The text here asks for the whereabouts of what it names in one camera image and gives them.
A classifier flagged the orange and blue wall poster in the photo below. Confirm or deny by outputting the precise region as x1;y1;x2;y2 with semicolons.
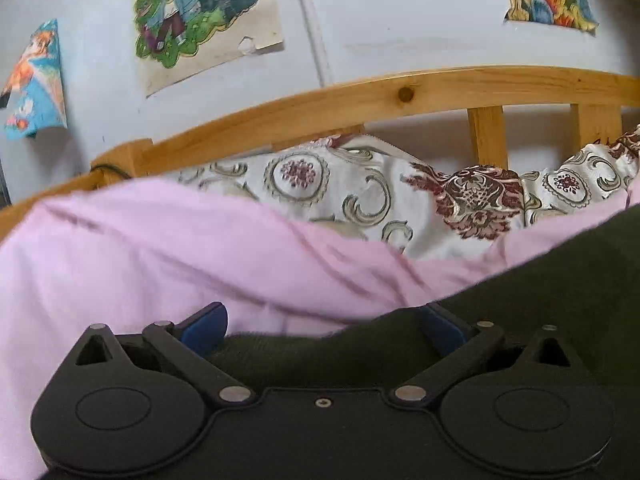
0;18;69;142

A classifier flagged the pink bed sheet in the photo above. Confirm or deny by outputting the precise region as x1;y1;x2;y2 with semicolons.
0;179;631;480

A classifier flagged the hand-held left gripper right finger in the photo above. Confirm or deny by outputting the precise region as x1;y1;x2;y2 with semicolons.
393;304;584;406

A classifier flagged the cartoon figure green wall poster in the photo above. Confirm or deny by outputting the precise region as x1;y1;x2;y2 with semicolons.
131;0;286;99

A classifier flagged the white wall pipe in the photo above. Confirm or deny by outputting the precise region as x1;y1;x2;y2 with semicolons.
288;0;335;88

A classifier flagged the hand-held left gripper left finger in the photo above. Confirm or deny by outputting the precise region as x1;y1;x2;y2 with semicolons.
74;302;253;406

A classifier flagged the dark green corduroy shirt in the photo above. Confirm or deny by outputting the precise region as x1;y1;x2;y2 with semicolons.
218;204;640;401

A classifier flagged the wooden bed headboard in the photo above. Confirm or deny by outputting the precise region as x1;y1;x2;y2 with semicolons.
0;65;640;245

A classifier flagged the patterned white pillow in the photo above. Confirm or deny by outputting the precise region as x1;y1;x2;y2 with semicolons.
165;124;640;262

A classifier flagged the black cable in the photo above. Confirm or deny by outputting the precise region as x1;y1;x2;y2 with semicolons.
90;162;135;181

